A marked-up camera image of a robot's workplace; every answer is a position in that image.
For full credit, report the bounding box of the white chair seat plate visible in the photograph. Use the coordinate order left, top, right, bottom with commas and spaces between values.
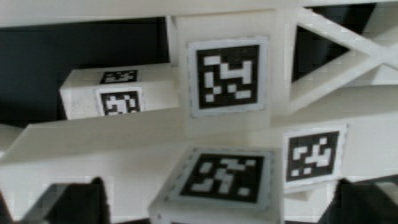
168, 8, 295, 137

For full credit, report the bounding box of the white tagged chair leg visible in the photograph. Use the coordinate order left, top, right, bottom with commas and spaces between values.
150, 146, 283, 224

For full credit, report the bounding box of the white chair leg block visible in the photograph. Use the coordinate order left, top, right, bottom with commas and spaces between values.
61, 64, 178, 119

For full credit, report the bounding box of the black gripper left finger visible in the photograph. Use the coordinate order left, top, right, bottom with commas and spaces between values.
20, 177, 111, 224

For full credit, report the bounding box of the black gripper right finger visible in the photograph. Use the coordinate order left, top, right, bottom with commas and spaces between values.
322, 177, 398, 224

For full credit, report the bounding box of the white chair backrest frame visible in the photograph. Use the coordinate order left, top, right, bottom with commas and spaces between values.
0, 0, 398, 221

